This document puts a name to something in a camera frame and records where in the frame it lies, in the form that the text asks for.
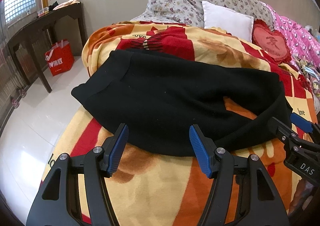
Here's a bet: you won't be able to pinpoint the black pants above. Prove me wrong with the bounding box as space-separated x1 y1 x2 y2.
71 49 292 157

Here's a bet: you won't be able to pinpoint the red orange rose blanket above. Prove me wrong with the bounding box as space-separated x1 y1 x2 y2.
49 22 317 225

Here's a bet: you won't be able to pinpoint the pink patterned quilt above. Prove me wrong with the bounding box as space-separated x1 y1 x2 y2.
263 3 319 71

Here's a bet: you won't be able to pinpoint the red heart cushion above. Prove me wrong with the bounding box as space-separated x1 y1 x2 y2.
252 19 291 64

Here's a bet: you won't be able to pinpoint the red shopping bag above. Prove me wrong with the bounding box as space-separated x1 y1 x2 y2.
44 40 74 76

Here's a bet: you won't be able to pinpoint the white pillow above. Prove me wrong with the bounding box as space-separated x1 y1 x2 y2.
202 1 254 43

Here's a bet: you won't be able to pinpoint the dark wooden table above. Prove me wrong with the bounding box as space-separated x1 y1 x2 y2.
7 3 87 93

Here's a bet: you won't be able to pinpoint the floral grey quilt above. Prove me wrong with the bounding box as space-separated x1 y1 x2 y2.
132 0 274 30

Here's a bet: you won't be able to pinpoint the pink cloth on table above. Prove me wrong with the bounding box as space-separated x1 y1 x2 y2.
53 0 80 10

